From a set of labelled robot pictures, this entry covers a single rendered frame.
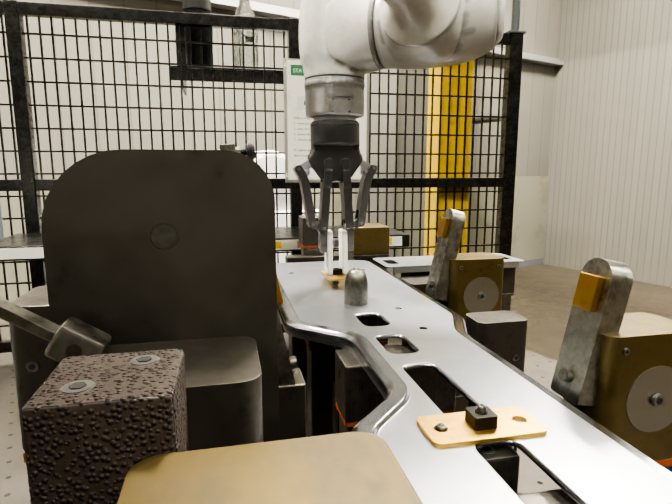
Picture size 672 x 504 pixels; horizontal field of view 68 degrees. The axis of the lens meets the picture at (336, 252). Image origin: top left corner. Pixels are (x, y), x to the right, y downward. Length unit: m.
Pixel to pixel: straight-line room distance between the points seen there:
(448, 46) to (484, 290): 0.36
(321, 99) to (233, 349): 0.51
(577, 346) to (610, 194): 5.85
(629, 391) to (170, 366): 0.38
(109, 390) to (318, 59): 0.61
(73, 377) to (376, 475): 0.12
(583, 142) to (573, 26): 1.33
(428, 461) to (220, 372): 0.15
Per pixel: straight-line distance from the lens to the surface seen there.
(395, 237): 1.16
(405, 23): 0.66
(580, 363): 0.48
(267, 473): 0.18
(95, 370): 0.22
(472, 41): 0.70
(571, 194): 6.55
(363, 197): 0.78
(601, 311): 0.47
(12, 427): 1.16
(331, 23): 0.75
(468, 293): 0.79
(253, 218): 0.31
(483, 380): 0.46
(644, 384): 0.50
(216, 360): 0.27
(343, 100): 0.75
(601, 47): 6.56
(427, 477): 0.33
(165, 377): 0.21
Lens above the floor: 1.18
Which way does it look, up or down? 9 degrees down
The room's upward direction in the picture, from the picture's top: straight up
